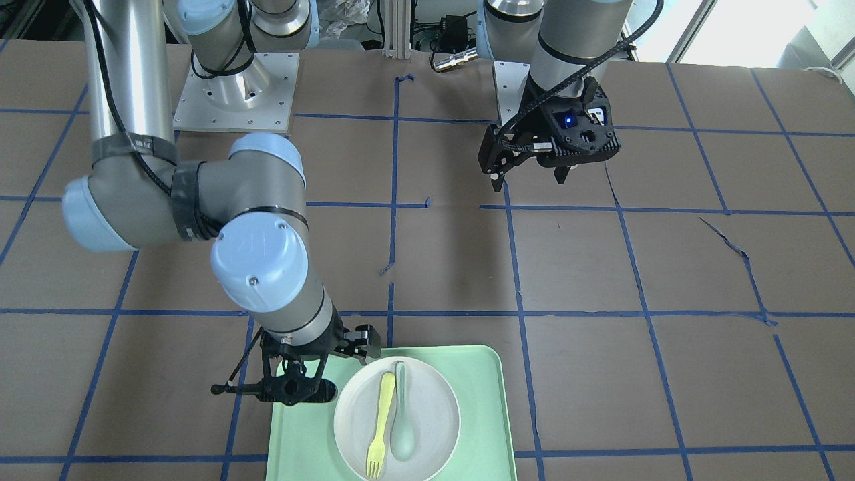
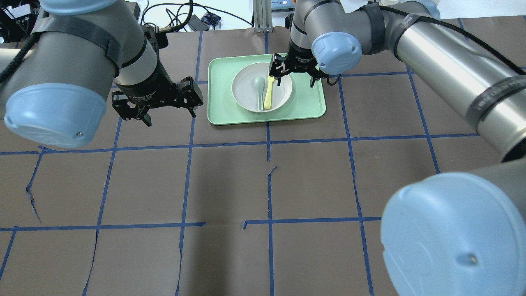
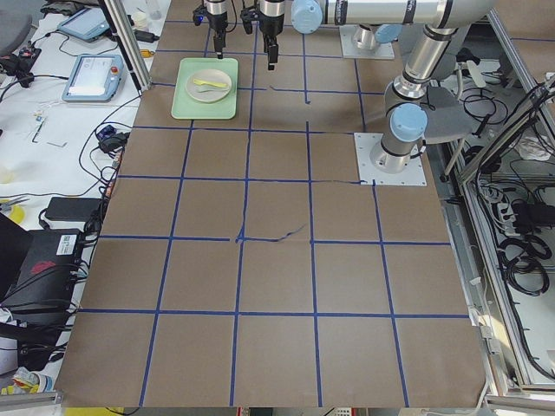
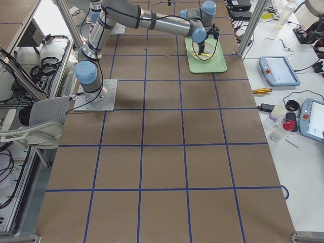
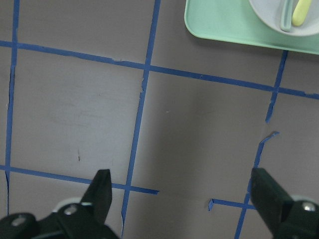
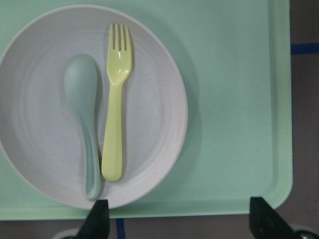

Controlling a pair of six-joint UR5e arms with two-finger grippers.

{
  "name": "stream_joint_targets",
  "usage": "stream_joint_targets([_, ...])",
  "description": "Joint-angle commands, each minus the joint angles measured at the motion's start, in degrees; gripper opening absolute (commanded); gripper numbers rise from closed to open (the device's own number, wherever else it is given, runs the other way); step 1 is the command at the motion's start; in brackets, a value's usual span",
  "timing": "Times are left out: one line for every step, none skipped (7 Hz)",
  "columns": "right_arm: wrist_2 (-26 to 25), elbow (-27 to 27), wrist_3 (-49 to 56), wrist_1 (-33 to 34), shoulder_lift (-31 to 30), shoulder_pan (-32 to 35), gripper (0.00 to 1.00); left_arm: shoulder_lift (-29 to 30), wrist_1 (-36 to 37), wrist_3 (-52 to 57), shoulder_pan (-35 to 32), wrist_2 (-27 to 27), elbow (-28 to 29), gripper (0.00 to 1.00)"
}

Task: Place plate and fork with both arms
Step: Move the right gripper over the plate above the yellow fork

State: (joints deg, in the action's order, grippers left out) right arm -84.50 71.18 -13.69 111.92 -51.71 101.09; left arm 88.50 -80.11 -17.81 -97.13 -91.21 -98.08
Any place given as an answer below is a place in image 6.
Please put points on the yellow plastic fork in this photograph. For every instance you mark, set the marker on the yellow plastic fork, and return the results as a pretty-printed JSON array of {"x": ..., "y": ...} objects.
[{"x": 119, "y": 67}]

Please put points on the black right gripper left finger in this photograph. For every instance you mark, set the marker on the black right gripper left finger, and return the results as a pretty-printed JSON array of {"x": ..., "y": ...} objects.
[{"x": 97, "y": 223}]

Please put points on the white round plate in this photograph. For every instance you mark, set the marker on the white round plate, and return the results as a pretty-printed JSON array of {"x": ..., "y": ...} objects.
[{"x": 41, "y": 137}]

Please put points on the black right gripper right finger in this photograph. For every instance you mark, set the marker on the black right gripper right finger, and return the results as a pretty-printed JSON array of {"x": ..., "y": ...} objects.
[{"x": 266, "y": 223}]

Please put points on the mint green tray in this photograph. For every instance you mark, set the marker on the mint green tray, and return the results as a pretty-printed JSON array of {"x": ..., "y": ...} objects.
[{"x": 234, "y": 57}]

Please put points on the pale green spoon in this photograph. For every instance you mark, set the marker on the pale green spoon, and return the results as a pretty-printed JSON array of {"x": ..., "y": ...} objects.
[{"x": 80, "y": 85}]

